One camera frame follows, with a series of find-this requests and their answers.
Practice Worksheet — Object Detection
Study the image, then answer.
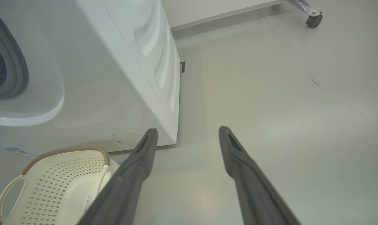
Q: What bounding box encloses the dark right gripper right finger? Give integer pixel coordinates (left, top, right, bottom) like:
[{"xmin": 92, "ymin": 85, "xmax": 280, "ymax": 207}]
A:
[{"xmin": 219, "ymin": 126, "xmax": 302, "ymax": 225}]

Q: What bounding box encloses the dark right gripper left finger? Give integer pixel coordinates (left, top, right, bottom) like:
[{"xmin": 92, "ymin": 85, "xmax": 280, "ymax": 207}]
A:
[{"xmin": 76, "ymin": 128, "xmax": 159, "ymax": 225}]

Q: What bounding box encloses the white basket label sticker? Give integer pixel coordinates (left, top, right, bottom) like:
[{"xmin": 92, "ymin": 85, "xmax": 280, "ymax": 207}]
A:
[{"xmin": 82, "ymin": 193, "xmax": 93, "ymax": 216}]

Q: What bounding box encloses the cream perforated laundry basket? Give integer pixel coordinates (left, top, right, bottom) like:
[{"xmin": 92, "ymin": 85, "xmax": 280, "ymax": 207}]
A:
[{"xmin": 0, "ymin": 145, "xmax": 120, "ymax": 225}]

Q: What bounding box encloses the white washing machine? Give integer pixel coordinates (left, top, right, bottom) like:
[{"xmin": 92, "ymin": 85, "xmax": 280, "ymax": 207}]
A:
[{"xmin": 0, "ymin": 0, "xmax": 181, "ymax": 157}]

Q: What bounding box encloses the blue white energy label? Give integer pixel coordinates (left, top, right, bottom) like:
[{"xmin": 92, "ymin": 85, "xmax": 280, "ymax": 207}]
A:
[{"xmin": 4, "ymin": 147, "xmax": 37, "ymax": 158}]

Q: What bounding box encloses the black caster wheel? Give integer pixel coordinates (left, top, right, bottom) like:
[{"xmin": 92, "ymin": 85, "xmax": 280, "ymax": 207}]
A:
[{"xmin": 306, "ymin": 13, "xmax": 323, "ymax": 28}]

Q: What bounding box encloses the metal caster leg bracket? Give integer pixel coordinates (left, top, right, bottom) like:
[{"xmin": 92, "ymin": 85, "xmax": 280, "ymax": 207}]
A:
[{"xmin": 289, "ymin": 0, "xmax": 323, "ymax": 18}]

